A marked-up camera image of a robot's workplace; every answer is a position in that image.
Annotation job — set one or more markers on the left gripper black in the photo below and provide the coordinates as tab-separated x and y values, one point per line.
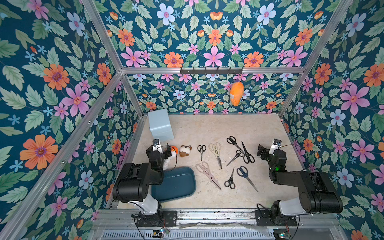
164	155

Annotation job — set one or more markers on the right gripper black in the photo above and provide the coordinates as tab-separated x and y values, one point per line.
264	150

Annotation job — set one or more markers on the large black scissors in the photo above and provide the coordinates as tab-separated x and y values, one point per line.
247	157

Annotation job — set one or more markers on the teal storage box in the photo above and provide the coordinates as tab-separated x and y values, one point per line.
177	184

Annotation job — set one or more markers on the small black scissors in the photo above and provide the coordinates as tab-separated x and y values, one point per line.
230	182
201	149

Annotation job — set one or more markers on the black scissors top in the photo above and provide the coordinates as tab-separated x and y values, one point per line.
232	140

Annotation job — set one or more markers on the pink scissors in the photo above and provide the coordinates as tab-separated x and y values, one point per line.
204	168

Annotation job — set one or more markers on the beige kitchen scissors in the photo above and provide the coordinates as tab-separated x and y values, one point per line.
215	149

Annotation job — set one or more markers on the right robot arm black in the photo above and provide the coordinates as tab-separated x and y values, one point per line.
316	193

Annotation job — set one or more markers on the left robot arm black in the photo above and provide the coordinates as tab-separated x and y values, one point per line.
133	183

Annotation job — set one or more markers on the small dark scissors middle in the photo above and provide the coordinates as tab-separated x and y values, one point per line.
238	154

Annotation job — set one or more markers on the light blue box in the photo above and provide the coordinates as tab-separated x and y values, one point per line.
160	125

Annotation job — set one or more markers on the small black scissors bottom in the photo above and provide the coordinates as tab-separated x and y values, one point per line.
230	182

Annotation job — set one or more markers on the tiger plush toy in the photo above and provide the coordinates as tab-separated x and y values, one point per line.
174	149

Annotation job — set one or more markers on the brown white plush toy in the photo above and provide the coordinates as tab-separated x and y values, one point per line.
184	151

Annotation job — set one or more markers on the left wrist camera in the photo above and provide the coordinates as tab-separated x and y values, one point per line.
156	144

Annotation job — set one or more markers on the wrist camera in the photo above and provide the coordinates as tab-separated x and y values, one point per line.
276	144
156	144

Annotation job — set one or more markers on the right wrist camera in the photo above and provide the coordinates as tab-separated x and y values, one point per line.
276	144

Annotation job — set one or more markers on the blue handled scissors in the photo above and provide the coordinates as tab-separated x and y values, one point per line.
242	171

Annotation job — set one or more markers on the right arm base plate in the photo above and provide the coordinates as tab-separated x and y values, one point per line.
265	218

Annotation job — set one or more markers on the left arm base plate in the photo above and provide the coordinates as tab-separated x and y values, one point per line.
161	219

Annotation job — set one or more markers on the black hook rail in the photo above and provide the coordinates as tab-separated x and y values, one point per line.
206	70

